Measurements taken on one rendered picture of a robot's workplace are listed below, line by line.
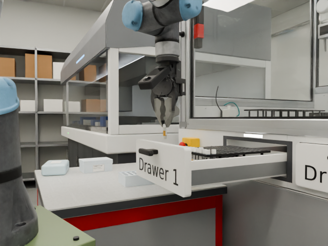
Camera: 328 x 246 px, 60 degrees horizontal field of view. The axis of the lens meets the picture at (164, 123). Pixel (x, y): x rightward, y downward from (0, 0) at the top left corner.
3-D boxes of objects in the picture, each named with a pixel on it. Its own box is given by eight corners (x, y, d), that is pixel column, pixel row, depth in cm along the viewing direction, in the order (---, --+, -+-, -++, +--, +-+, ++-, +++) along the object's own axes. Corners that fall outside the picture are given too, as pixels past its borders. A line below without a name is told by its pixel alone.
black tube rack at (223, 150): (206, 180, 71) (206, 154, 71) (173, 169, 87) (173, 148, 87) (270, 173, 81) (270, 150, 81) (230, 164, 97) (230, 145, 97)
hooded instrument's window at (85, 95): (107, 134, 152) (107, 49, 151) (62, 126, 311) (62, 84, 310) (263, 130, 204) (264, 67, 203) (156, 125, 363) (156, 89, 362)
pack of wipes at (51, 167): (66, 175, 116) (66, 164, 116) (40, 176, 113) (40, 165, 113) (69, 169, 130) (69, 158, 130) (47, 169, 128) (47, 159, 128)
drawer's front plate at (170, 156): (184, 198, 62) (184, 147, 62) (135, 174, 88) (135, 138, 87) (191, 197, 63) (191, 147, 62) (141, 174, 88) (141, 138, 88)
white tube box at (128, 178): (125, 187, 95) (125, 175, 95) (118, 182, 103) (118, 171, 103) (158, 183, 101) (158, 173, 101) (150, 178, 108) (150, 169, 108)
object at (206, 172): (187, 188, 64) (187, 161, 64) (143, 170, 87) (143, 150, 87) (305, 173, 82) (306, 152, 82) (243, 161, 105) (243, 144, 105)
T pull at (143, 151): (149, 156, 70) (149, 151, 70) (137, 153, 76) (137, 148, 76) (162, 155, 71) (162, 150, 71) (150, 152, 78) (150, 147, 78)
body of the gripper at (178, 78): (186, 97, 90) (186, 59, 90) (171, 96, 83) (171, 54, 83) (167, 98, 94) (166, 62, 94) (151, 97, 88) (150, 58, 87)
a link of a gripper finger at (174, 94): (178, 110, 85) (177, 81, 85) (175, 110, 83) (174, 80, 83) (166, 111, 87) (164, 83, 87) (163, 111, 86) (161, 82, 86)
